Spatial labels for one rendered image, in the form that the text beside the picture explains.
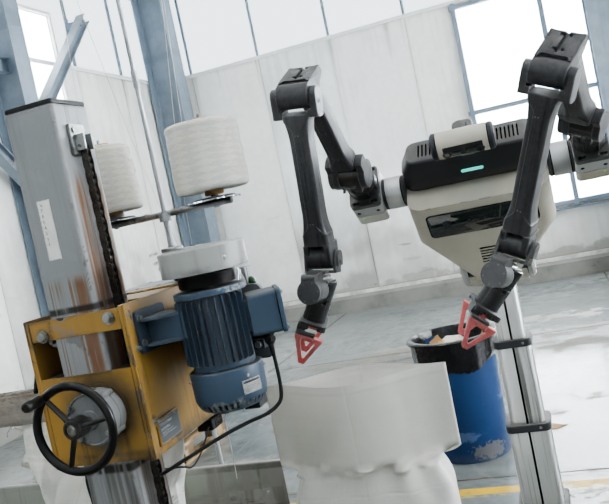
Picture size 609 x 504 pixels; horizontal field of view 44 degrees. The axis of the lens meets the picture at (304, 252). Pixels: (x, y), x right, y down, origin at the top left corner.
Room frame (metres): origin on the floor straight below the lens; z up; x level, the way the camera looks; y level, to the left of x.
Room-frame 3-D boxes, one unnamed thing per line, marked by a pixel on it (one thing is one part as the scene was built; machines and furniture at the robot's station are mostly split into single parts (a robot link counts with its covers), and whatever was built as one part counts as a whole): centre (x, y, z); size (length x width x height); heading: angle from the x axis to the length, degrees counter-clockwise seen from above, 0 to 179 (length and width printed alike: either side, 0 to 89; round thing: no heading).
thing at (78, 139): (1.54, 0.39, 1.68); 0.05 x 0.03 x 0.06; 161
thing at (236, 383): (1.55, 0.21, 1.21); 0.15 x 0.15 x 0.25
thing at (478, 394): (4.03, -0.68, 0.32); 0.51 x 0.48 x 0.65; 161
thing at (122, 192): (1.78, 0.41, 1.61); 0.15 x 0.14 x 0.17; 71
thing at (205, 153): (1.70, 0.17, 1.61); 0.17 x 0.17 x 0.17
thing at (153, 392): (1.66, 0.42, 1.18); 0.34 x 0.25 x 0.31; 161
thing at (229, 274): (1.55, 0.21, 1.35); 0.12 x 0.12 x 0.04
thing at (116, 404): (1.47, 0.46, 1.14); 0.11 x 0.06 x 0.11; 71
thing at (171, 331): (1.55, 0.30, 1.27); 0.12 x 0.09 x 0.09; 161
